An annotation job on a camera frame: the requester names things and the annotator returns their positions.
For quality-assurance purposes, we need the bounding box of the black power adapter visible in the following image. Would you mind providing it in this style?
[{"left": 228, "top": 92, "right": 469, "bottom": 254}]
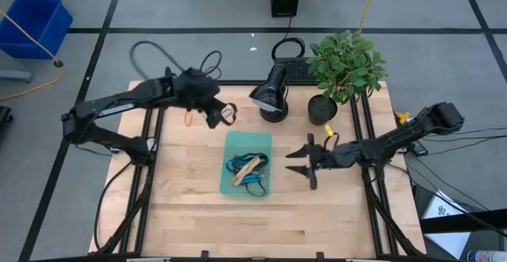
[{"left": 411, "top": 141, "right": 429, "bottom": 157}]

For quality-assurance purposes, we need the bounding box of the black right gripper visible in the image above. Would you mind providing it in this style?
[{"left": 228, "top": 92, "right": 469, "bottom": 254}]
[{"left": 284, "top": 133, "right": 360, "bottom": 191}]

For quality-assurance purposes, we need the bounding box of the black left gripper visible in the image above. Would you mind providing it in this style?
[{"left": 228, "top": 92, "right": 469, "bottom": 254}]
[{"left": 177, "top": 66, "right": 231, "bottom": 130}]

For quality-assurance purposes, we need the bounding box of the black mesh panel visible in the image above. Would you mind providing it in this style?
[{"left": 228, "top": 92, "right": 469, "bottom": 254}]
[{"left": 273, "top": 57, "right": 318, "bottom": 83}]

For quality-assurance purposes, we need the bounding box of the black gooseneck desk lamp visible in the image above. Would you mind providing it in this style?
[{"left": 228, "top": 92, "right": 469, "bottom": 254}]
[{"left": 248, "top": 63, "right": 290, "bottom": 123}]

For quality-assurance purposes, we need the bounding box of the blue plastic floor bin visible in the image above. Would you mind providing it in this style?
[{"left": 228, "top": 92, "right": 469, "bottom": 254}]
[{"left": 0, "top": 0, "right": 74, "bottom": 60}]

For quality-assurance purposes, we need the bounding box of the white paper box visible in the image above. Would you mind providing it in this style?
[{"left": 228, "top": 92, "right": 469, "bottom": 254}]
[{"left": 420, "top": 190, "right": 472, "bottom": 260}]

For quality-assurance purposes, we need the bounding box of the wide blue rubber band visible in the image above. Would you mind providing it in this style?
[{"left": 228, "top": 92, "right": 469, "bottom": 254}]
[{"left": 225, "top": 152, "right": 271, "bottom": 187}]

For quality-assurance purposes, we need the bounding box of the potted green plant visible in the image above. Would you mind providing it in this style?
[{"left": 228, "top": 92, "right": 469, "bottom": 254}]
[{"left": 305, "top": 30, "right": 389, "bottom": 127}]

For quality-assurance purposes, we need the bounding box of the teal translucent plastic bin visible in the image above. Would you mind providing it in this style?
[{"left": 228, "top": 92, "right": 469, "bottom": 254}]
[{"left": 219, "top": 130, "right": 274, "bottom": 198}]

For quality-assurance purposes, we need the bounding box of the black looped cable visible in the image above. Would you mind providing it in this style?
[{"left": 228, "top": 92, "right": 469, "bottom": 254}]
[{"left": 129, "top": 40, "right": 223, "bottom": 81}]

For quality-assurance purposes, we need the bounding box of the black coiled cable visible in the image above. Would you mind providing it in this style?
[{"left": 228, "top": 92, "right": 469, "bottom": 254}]
[{"left": 271, "top": 36, "right": 307, "bottom": 62}]

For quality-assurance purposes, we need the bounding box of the black aluminium table frame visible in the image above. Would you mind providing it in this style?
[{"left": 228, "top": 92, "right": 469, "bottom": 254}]
[{"left": 89, "top": 79, "right": 427, "bottom": 262}]

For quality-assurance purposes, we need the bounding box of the wide tan rubber band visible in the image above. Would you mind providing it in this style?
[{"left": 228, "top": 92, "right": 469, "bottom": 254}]
[{"left": 231, "top": 155, "right": 262, "bottom": 187}]

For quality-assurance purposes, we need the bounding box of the yellow floor cable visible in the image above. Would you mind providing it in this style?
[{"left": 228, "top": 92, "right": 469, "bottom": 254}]
[
  {"left": 0, "top": 8, "right": 64, "bottom": 101},
  {"left": 358, "top": 0, "right": 381, "bottom": 33}
]

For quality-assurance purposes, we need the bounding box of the thin dark brown rubber band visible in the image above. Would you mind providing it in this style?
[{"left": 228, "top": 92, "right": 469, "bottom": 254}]
[{"left": 219, "top": 102, "right": 238, "bottom": 127}]

